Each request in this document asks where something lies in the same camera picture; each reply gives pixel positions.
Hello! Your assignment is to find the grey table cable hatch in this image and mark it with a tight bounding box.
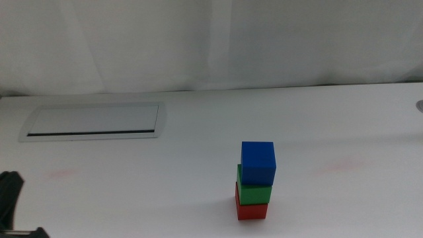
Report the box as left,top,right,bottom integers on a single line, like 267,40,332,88
19,101,168,143

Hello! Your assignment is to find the red cube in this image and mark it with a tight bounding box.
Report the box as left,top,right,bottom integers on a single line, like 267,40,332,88
235,182,268,221

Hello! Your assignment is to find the blue cube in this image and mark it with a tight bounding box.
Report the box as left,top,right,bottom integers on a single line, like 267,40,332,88
240,141,277,186

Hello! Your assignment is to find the green cube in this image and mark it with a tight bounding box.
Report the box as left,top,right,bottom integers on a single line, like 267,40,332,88
236,164,273,206

